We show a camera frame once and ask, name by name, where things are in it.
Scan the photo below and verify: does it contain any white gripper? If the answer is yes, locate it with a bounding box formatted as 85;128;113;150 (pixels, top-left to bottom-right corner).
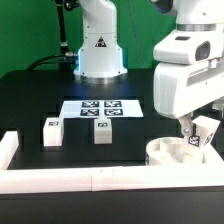
153;61;224;136

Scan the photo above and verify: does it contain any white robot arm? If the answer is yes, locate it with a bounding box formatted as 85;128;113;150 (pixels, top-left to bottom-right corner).
74;0;224;136

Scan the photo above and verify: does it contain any white U-shaped fence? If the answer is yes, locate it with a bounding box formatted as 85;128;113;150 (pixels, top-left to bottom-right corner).
0;131;224;194

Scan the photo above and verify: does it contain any white marker sheet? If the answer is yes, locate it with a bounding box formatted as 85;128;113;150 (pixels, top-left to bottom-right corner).
60;99;143;118

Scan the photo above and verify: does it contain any black cable bundle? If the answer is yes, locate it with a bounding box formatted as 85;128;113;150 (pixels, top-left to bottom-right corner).
25;51;79;72

